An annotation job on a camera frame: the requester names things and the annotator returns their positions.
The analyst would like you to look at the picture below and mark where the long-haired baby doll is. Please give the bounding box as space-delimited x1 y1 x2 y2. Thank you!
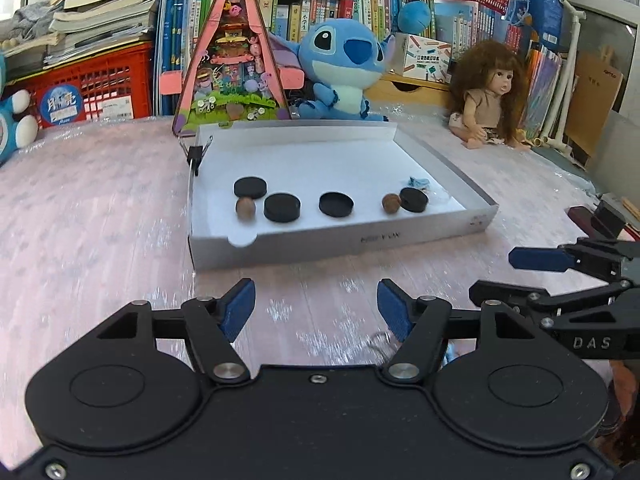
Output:
448 40 527 150

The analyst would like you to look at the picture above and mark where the black round puck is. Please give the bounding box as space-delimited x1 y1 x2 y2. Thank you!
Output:
399 188 428 214
264 193 300 223

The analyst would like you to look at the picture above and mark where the row of upright books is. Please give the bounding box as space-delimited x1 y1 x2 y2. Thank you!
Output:
154 0 566 141

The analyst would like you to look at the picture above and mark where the black round lid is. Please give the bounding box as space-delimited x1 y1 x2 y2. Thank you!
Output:
318 192 354 218

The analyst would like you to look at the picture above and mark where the Doraemon plush toy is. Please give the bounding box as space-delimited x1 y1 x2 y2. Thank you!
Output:
0 54 40 164

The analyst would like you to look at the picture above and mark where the wooden drawer organizer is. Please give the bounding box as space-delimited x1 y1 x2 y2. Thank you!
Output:
364 74 449 107

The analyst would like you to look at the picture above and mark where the black binder clip on tray edge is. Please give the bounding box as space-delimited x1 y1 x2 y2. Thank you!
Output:
179 136 213 177

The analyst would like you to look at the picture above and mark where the black small box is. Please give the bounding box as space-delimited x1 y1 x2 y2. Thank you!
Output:
591 200 627 240

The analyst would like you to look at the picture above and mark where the white patterned cardboard box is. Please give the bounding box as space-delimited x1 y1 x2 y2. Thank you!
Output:
390 32 451 84

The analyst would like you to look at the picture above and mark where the brown walnut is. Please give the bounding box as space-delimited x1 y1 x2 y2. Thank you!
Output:
382 193 401 214

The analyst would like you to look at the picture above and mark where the Stitch blue plush toy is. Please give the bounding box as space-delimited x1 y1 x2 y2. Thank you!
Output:
269 18 395 122

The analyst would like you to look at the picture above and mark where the pink triangular diorama house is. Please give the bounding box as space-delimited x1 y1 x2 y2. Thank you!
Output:
171 0 292 138

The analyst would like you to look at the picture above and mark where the black round cap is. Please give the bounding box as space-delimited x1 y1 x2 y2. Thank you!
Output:
233 177 267 200

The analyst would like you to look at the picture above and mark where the white pipe rack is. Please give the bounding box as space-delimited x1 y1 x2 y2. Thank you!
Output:
534 0 586 158

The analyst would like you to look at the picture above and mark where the small brown nut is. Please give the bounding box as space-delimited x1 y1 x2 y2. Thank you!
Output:
235 197 256 222

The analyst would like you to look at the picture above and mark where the white cardboard tray box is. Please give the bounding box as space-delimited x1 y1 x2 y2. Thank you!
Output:
188 120 498 272

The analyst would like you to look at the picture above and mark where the red plastic crate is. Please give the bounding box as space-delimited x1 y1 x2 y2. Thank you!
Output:
3 41 154 128

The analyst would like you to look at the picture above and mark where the stack of books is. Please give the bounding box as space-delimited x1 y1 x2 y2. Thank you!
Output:
1 0 160 80

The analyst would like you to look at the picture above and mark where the dark red phone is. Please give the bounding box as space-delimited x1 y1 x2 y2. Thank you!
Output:
566 206 639 242

